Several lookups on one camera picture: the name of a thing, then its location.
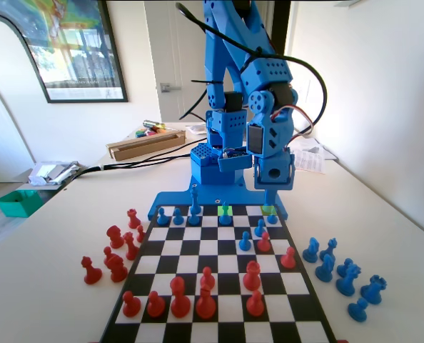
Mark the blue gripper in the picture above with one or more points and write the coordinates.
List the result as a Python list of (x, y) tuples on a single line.
[(274, 176)]

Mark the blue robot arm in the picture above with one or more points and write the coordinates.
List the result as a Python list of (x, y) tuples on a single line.
[(215, 53)]

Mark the blue chess bishop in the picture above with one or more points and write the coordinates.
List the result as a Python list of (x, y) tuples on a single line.
[(225, 219), (325, 269)]

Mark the blue chess queen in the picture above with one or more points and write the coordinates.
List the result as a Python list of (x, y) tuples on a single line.
[(329, 250)]

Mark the black and white chessboard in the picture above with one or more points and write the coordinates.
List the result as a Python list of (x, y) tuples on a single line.
[(194, 246)]

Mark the red chess bishop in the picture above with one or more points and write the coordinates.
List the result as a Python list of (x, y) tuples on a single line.
[(205, 305)]

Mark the red chess queen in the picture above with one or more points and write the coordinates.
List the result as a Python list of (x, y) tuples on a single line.
[(130, 248)]

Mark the red chess knight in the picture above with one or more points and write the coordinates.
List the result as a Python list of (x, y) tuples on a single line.
[(115, 237), (117, 269)]

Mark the printed text sheet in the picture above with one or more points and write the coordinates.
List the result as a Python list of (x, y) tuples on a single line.
[(310, 162)]

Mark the white paper sheet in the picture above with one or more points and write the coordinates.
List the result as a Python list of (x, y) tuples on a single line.
[(320, 147)]

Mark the small printed paper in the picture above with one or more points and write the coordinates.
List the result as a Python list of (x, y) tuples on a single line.
[(196, 129)]

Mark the long cardboard box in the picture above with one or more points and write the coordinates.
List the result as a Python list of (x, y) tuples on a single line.
[(144, 148)]

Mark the metallic cylinder flashlight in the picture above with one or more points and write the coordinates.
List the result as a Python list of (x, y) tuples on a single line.
[(151, 123)]

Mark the colourful marker set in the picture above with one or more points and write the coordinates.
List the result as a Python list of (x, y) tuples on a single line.
[(142, 134)]

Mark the dark low side table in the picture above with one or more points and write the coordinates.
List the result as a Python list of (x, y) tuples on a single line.
[(60, 188)]

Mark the black framed poster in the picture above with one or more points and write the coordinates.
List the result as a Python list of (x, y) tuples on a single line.
[(76, 53)]

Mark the green plastic bin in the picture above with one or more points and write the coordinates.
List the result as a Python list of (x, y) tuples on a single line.
[(15, 207)]

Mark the white arched panel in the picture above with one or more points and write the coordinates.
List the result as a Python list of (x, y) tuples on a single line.
[(5, 64)]

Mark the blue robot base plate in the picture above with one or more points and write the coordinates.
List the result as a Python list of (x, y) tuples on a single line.
[(176, 200)]

